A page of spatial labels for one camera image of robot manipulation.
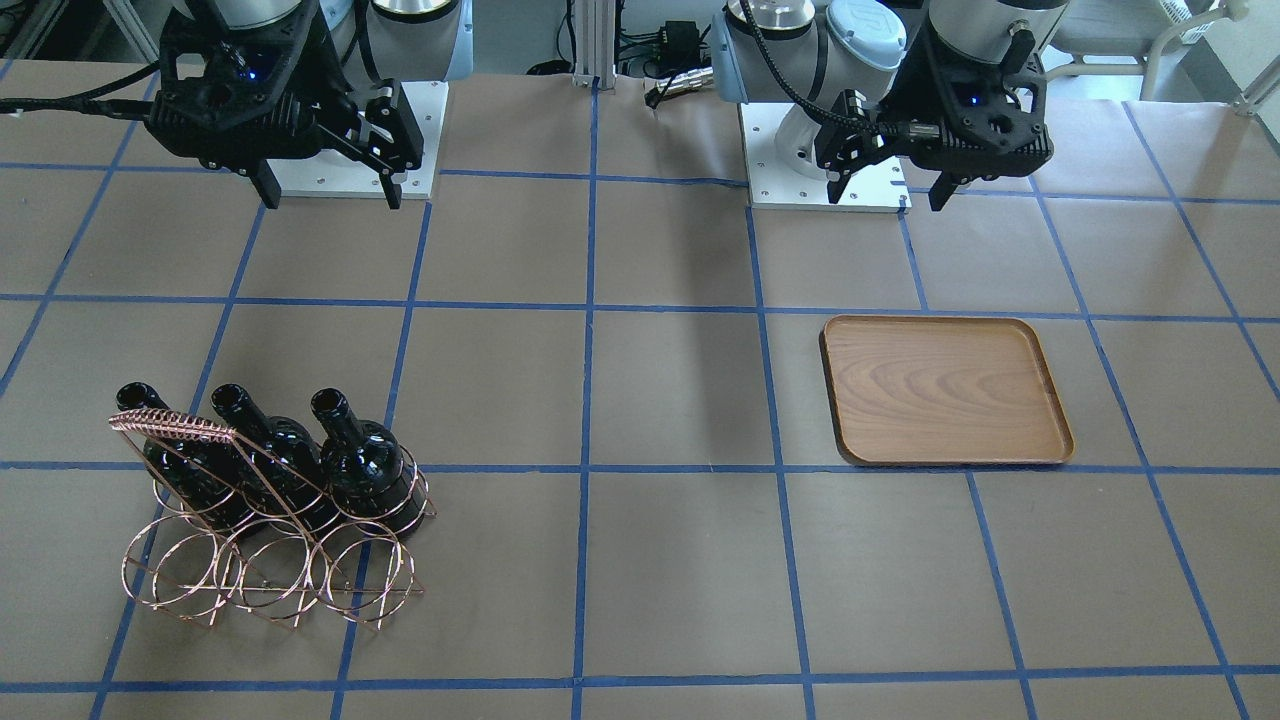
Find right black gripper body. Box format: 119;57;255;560
145;5;353;172

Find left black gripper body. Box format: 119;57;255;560
879;15;1053;181

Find dark wine bottle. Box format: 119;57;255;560
311;388;428;541
143;439;259;534
211;383;339;536

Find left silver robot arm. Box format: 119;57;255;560
710;1;1068;213

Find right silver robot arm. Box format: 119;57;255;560
143;1;474;209

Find wooden tray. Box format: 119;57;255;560
820;314;1076;466

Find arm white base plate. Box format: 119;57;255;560
739;102;911;213
268;81;451;201

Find copper wire bottle basket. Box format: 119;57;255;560
119;459;426;629

